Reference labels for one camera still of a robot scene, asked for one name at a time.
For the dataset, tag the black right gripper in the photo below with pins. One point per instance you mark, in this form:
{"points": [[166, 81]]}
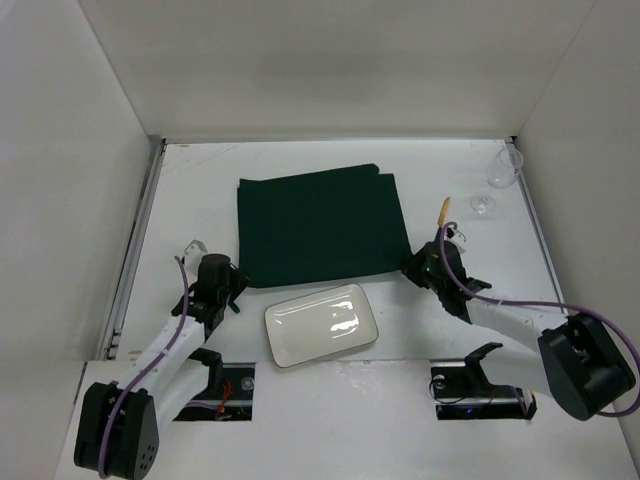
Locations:
{"points": [[417, 265]]}

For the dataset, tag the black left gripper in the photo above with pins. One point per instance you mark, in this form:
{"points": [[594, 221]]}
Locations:
{"points": [[233, 288]]}

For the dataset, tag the white rectangular plate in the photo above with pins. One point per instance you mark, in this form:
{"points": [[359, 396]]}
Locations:
{"points": [[318, 325]]}

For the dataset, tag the dark green cloth napkin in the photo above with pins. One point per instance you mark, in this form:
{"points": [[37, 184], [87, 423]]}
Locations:
{"points": [[315, 227]]}

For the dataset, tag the clear wine glass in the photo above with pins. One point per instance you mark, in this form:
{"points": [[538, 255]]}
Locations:
{"points": [[501, 172]]}

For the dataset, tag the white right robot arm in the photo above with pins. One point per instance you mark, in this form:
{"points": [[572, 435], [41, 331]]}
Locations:
{"points": [[571, 355]]}

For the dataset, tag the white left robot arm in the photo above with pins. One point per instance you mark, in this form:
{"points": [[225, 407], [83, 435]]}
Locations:
{"points": [[121, 421]]}

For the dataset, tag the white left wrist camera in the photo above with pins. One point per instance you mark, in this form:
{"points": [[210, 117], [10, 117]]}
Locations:
{"points": [[194, 251]]}

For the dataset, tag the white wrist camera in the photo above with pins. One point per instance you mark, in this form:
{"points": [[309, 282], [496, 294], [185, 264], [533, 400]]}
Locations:
{"points": [[457, 238], [194, 251]]}

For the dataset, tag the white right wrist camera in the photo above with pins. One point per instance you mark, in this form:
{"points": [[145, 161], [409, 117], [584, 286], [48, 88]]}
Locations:
{"points": [[457, 238]]}

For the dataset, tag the right aluminium table rail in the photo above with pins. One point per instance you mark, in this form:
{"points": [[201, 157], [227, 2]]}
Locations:
{"points": [[537, 273]]}

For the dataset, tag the aluminium table rail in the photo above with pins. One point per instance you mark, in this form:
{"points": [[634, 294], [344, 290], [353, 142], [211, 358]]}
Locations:
{"points": [[117, 313], [537, 273]]}

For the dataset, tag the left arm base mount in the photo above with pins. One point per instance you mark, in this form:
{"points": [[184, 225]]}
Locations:
{"points": [[228, 396]]}

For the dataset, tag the left aluminium table rail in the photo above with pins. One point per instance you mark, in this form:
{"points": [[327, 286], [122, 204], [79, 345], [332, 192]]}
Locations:
{"points": [[117, 313]]}

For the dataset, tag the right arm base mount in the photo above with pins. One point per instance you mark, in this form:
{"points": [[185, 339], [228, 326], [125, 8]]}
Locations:
{"points": [[461, 391]]}

